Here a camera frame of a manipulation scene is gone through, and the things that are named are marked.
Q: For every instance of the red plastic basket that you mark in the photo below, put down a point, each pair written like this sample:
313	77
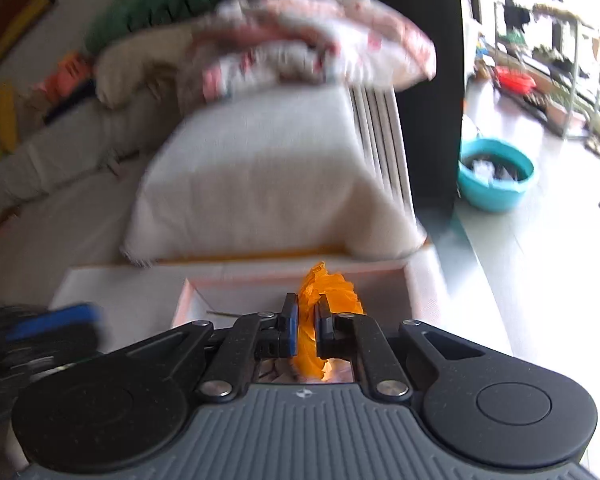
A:
515	80

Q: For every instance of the teal plastic basin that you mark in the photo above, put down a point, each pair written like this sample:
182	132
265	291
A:
495	190

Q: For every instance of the green cushion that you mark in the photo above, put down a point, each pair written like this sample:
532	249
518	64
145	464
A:
150	0

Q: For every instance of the white ribbed panel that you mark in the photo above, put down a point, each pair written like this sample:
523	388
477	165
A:
375	125

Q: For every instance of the black tablet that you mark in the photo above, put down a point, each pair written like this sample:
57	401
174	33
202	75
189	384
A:
70	102

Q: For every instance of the metal drying rack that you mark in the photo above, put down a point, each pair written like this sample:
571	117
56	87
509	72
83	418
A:
575	60

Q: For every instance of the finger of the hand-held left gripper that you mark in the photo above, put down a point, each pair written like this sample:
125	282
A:
55	320
25	362

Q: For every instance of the long yellow plush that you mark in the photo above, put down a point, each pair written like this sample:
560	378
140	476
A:
5	117

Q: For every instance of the beige covered sofa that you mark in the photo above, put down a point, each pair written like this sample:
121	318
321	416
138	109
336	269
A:
260	170

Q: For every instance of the dark pillar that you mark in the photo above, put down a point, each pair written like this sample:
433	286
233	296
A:
420	85

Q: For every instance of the pink cardboard box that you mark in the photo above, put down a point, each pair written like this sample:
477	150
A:
240	295

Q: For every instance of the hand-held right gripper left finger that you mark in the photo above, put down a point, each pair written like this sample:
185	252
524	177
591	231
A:
291	330

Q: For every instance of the beige pillow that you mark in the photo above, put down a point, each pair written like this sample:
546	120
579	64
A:
130	70

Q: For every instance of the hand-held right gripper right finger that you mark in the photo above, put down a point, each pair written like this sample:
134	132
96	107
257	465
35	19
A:
324	332

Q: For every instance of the pink printed blanket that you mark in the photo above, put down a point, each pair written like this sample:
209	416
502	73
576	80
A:
330	35

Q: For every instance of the orange cloth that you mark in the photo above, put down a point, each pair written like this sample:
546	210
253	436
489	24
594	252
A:
330	290

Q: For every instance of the orange plush toy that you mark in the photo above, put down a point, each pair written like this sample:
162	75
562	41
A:
65	77

